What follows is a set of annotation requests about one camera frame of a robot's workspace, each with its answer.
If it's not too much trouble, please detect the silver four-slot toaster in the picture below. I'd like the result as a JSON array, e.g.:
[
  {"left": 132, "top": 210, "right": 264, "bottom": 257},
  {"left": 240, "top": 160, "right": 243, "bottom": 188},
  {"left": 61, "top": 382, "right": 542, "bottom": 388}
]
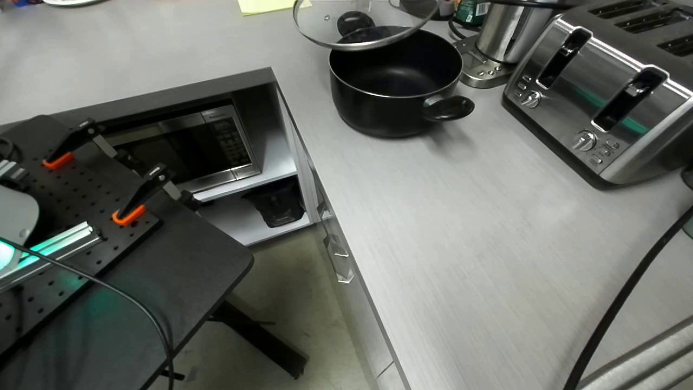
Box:
[{"left": 501, "top": 0, "right": 693, "bottom": 190}]

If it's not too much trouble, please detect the black appliance on shelf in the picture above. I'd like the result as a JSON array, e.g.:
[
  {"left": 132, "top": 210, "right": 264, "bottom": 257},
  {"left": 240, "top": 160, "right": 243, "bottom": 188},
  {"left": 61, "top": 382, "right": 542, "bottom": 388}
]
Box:
[{"left": 241, "top": 180, "right": 305, "bottom": 229}]

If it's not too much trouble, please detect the glass lid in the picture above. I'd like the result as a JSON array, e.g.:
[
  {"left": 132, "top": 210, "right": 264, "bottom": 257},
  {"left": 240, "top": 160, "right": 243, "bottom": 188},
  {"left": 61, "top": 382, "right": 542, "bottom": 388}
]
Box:
[{"left": 292, "top": 0, "right": 440, "bottom": 51}]

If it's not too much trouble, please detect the microwave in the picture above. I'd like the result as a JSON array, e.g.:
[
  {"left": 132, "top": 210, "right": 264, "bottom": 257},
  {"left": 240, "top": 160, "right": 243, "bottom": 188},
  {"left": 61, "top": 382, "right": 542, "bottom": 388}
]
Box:
[{"left": 102, "top": 103, "right": 262, "bottom": 194}]

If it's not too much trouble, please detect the black pot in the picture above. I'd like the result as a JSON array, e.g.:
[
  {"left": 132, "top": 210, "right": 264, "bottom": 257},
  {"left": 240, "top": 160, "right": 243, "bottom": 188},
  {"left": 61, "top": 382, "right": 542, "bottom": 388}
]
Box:
[{"left": 328, "top": 26, "right": 476, "bottom": 139}]

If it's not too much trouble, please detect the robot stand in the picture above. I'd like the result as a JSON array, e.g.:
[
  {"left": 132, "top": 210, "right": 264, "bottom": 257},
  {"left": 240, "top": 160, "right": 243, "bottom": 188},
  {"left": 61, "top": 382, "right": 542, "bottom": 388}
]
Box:
[{"left": 0, "top": 115, "right": 310, "bottom": 390}]

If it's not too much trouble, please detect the black clamp with orange handle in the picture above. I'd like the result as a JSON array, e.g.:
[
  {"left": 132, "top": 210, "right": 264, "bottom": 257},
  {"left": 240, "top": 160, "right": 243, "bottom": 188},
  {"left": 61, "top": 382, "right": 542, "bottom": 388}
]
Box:
[
  {"left": 42, "top": 119, "right": 142, "bottom": 172},
  {"left": 112, "top": 164, "right": 204, "bottom": 227}
]

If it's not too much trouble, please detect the thin black cable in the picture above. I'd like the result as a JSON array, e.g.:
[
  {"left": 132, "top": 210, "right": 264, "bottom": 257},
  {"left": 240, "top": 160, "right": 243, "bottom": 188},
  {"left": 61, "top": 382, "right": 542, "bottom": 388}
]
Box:
[{"left": 0, "top": 237, "right": 176, "bottom": 390}]

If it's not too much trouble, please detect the grey open cabinet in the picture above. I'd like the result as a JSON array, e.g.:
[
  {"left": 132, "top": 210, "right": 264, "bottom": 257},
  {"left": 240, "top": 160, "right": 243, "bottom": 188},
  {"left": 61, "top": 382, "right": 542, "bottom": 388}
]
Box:
[{"left": 0, "top": 67, "right": 321, "bottom": 248}]

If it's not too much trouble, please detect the silver electric kettle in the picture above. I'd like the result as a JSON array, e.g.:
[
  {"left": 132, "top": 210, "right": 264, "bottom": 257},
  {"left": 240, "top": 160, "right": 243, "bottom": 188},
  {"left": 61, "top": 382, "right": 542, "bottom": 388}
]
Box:
[{"left": 453, "top": 0, "right": 576, "bottom": 89}]

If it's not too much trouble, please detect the yellow paper sheet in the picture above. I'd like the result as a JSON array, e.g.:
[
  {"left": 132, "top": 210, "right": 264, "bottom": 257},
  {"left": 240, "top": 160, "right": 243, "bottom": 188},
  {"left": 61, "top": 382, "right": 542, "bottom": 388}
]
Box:
[{"left": 237, "top": 0, "right": 313, "bottom": 16}]

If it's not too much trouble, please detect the thick black cable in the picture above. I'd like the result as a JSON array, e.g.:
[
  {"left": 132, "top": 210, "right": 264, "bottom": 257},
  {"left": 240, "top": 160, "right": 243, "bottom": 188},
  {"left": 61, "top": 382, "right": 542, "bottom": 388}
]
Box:
[{"left": 562, "top": 205, "right": 693, "bottom": 390}]

